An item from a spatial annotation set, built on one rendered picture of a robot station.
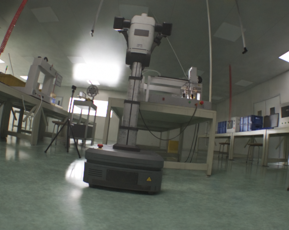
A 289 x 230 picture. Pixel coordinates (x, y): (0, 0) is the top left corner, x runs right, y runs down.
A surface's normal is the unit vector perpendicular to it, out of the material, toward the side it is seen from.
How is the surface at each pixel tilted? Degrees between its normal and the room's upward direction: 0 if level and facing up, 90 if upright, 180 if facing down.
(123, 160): 90
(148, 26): 90
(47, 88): 90
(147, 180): 90
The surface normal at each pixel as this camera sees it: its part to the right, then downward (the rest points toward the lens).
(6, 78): 0.04, -0.13
